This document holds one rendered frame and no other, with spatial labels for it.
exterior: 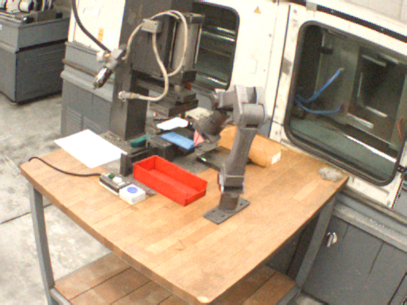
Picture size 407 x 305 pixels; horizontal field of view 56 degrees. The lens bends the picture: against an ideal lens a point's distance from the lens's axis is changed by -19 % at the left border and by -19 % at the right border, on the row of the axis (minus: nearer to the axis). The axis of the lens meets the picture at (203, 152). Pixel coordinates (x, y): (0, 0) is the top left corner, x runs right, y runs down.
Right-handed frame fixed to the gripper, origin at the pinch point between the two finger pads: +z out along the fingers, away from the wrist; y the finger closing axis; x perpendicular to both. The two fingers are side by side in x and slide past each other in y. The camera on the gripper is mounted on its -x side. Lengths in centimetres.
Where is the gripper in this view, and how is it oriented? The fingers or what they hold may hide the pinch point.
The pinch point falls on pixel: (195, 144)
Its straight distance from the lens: 179.8
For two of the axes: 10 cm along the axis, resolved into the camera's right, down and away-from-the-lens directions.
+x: -5.9, 2.6, -7.6
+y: -6.0, -7.7, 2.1
